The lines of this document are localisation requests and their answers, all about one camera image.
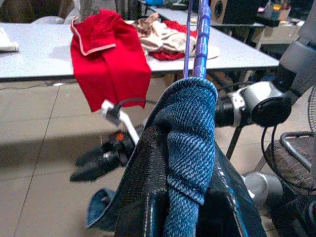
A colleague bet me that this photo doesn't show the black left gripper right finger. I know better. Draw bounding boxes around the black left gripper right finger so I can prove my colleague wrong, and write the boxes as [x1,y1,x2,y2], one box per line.
[197,145,267,237]

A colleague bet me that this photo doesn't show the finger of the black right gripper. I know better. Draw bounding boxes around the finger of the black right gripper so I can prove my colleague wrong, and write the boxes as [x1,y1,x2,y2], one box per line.
[70,159,118,183]
[75,145,111,166]

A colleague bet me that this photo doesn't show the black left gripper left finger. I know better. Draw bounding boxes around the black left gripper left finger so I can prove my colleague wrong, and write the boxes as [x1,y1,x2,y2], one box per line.
[115,124,171,237]

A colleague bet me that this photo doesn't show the blue denim jeans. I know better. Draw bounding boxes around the blue denim jeans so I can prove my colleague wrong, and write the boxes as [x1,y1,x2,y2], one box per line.
[85,76,219,237]

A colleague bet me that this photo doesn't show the purple plastic hanger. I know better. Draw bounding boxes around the purple plastic hanger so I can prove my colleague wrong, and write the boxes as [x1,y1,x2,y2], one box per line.
[182,0,213,81]

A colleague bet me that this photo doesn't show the grey robot right leg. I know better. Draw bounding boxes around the grey robot right leg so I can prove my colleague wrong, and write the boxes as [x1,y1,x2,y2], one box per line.
[240,171,284,212]

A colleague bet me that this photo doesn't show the woven seat metal chair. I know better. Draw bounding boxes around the woven seat metal chair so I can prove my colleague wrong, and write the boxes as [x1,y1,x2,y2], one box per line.
[266,130,316,198]

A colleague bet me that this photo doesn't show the red shirt with white trim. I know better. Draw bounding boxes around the red shirt with white trim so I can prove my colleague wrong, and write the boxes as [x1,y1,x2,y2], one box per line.
[70,8,153,113]

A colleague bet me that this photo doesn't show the white table with black legs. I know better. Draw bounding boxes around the white table with black legs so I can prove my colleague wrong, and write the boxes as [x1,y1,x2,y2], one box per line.
[0,22,279,160]

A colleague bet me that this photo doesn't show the white garment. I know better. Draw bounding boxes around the white garment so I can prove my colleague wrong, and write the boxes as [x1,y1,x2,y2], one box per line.
[139,21,220,60]

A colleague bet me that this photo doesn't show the beige patterned garment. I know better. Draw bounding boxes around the beige patterned garment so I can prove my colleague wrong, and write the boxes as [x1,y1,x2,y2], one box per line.
[134,12,163,35]

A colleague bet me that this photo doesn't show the beige trousers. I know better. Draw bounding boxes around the beige trousers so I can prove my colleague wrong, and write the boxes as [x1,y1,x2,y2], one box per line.
[0,27,20,52]

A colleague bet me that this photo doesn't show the grey cushion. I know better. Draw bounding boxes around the grey cushion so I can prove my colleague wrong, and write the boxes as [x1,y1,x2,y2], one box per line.
[32,15,67,25]

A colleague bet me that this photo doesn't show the white office desk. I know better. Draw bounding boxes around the white office desk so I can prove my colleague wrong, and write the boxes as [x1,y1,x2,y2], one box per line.
[145,4,265,28]

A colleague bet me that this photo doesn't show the wooden loudspeaker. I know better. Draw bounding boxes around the wooden loudspeaker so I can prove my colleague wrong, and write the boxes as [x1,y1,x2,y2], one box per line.
[209,0,259,25]

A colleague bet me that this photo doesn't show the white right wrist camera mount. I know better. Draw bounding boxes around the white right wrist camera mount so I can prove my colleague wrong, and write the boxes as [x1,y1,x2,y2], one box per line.
[100,99,140,146]

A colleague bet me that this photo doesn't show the standing fan wire grille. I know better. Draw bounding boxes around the standing fan wire grille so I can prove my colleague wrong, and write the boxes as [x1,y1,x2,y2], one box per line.
[306,83,316,139]

